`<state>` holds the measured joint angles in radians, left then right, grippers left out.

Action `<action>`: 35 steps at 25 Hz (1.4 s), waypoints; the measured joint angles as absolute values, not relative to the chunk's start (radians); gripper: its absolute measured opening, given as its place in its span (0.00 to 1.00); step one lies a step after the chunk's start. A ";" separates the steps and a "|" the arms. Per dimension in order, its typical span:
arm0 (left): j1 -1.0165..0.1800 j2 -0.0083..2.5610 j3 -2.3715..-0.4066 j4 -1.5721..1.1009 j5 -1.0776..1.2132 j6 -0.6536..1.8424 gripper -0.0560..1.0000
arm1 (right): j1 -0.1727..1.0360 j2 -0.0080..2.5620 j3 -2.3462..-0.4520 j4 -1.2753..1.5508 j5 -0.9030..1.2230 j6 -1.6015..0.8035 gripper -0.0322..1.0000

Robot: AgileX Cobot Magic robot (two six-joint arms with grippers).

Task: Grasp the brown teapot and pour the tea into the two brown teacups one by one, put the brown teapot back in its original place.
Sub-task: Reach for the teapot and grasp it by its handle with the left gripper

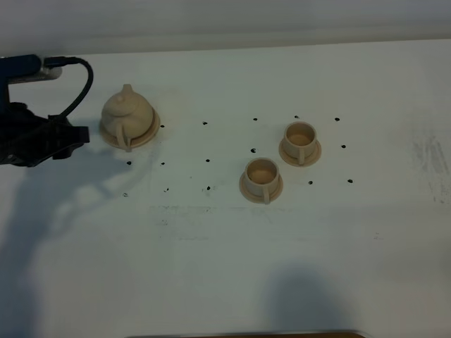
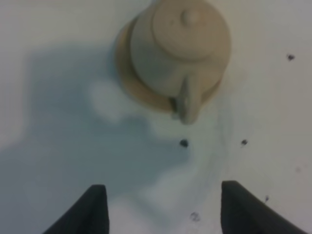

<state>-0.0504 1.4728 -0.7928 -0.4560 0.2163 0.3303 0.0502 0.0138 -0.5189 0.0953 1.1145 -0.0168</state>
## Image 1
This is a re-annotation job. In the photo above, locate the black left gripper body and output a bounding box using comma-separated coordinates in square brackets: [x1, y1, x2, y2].
[1, 102, 73, 168]

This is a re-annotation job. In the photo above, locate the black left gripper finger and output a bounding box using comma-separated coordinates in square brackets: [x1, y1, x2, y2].
[52, 125, 89, 160]

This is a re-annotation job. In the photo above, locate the beige teapot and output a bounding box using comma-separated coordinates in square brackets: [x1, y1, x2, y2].
[100, 84, 155, 143]

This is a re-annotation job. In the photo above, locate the beige teapot saucer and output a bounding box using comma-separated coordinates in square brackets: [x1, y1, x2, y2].
[99, 110, 161, 152]

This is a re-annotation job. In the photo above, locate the beige near teacup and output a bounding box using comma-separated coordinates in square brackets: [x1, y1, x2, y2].
[243, 158, 281, 184]

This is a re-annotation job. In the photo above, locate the beige teacup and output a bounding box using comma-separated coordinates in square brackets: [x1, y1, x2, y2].
[243, 158, 281, 184]
[283, 122, 318, 146]

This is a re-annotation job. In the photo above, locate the beige near cup saucer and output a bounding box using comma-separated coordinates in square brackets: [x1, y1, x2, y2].
[239, 173, 283, 204]

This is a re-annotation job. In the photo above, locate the beige cup saucer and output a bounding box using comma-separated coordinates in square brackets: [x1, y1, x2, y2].
[239, 173, 283, 204]
[278, 139, 321, 167]

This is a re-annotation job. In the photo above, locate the beige far cup saucer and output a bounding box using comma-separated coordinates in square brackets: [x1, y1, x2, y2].
[278, 139, 321, 167]

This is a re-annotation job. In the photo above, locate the beige far teacup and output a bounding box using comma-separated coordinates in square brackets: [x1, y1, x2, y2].
[283, 122, 318, 146]

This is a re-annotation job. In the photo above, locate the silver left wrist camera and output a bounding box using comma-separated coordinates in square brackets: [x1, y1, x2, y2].
[1, 54, 63, 84]

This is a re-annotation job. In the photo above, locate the black left camera cable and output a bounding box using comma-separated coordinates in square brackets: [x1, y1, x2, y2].
[44, 56, 95, 119]

